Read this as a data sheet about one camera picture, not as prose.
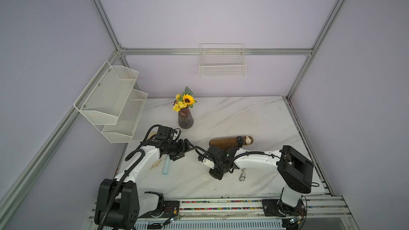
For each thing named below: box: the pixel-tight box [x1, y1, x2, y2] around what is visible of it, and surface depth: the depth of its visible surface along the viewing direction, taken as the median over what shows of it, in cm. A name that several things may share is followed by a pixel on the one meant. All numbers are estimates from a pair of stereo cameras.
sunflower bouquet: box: [171, 85, 199, 112], surface depth 88 cm
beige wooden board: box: [146, 130, 158, 141], surface depth 69 cm
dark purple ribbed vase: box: [177, 106, 194, 130], surface depth 100 cm
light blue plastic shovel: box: [162, 154, 171, 176], surface depth 87 cm
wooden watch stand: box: [209, 135, 247, 147], surface depth 90 cm
